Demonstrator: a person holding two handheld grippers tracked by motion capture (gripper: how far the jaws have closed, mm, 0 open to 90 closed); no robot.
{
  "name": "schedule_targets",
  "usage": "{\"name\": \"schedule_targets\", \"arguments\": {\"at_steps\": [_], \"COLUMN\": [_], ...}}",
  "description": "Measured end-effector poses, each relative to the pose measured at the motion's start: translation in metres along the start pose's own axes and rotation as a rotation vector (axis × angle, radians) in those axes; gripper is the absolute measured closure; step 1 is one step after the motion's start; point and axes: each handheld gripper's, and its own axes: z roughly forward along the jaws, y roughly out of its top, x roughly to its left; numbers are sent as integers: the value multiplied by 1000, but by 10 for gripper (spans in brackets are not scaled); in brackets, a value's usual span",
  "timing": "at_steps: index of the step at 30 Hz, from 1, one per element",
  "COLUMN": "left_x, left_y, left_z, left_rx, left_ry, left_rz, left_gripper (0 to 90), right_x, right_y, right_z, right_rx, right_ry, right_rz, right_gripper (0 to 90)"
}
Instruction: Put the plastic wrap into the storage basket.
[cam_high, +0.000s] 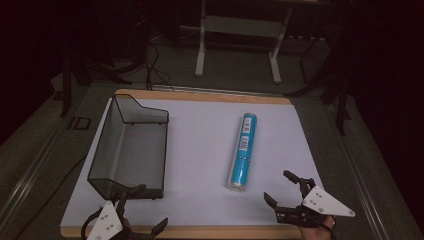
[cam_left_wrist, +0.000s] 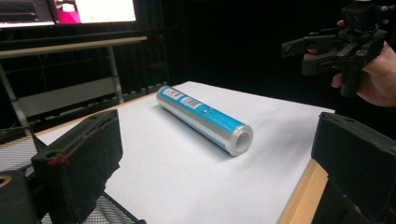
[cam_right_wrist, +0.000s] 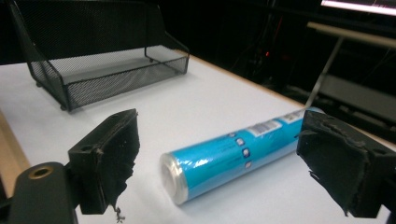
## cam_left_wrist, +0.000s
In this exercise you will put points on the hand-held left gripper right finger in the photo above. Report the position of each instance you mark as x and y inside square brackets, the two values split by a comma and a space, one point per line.
[358, 155]

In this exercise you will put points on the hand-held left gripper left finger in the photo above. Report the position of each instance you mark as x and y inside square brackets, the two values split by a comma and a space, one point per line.
[84, 161]

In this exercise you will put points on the cling film roll blue label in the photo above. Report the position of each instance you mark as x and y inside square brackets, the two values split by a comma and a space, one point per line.
[202, 119]

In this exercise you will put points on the white paper sheet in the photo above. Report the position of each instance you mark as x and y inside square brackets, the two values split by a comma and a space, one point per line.
[193, 174]

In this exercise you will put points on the monitor with white screen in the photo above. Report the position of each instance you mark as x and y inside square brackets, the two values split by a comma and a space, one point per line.
[102, 11]

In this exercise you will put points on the monitor with dark screen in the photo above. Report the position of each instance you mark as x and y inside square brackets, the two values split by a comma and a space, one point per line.
[25, 12]

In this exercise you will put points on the metal frame table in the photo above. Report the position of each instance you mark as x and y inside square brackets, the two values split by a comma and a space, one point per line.
[68, 46]

